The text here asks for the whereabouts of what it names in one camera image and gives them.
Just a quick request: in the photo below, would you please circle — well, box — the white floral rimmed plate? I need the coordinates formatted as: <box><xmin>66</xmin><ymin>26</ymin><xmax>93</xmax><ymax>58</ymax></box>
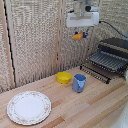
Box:
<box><xmin>6</xmin><ymin>90</ymin><xmax>53</xmax><ymax>126</ymax></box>

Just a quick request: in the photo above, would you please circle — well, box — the yellow bowl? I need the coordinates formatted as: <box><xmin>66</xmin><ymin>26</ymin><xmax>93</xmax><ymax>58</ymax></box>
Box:
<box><xmin>55</xmin><ymin>71</ymin><xmax>73</xmax><ymax>85</ymax></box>

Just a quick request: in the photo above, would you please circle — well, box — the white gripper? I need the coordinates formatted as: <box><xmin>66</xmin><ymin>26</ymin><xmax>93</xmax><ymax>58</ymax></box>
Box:
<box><xmin>65</xmin><ymin>11</ymin><xmax>101</xmax><ymax>40</ymax></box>

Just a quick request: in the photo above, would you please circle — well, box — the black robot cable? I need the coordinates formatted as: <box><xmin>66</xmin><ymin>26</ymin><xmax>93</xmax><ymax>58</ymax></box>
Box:
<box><xmin>98</xmin><ymin>20</ymin><xmax>128</xmax><ymax>40</ymax></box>

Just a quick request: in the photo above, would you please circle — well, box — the golden brown bread piece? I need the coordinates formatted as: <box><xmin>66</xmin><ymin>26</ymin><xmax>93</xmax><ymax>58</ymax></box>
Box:
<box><xmin>72</xmin><ymin>31</ymin><xmax>85</xmax><ymax>42</ymax></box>

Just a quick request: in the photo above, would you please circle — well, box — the blue faceted cup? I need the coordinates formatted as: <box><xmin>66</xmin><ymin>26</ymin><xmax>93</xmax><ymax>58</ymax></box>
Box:
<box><xmin>72</xmin><ymin>73</ymin><xmax>87</xmax><ymax>94</ymax></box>

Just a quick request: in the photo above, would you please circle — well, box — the wooden screen post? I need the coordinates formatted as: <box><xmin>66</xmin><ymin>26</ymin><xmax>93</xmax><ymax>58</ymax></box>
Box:
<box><xmin>0</xmin><ymin>0</ymin><xmax>16</xmax><ymax>90</ymax></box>
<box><xmin>54</xmin><ymin>0</ymin><xmax>65</xmax><ymax>77</ymax></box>

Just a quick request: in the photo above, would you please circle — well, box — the black dish rack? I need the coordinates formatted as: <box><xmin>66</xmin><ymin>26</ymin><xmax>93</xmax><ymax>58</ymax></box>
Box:
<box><xmin>79</xmin><ymin>37</ymin><xmax>128</xmax><ymax>85</ymax></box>

